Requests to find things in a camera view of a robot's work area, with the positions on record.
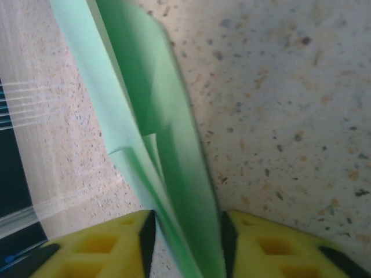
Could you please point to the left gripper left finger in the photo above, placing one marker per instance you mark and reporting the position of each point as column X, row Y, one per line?
column 101, row 252

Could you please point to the light green cloth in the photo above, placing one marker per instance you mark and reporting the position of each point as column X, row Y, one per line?
column 162, row 101

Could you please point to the aluminium table edge rail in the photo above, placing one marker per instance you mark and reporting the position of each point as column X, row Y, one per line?
column 17, row 218

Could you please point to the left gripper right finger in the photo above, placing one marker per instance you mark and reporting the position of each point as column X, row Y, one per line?
column 275, row 255

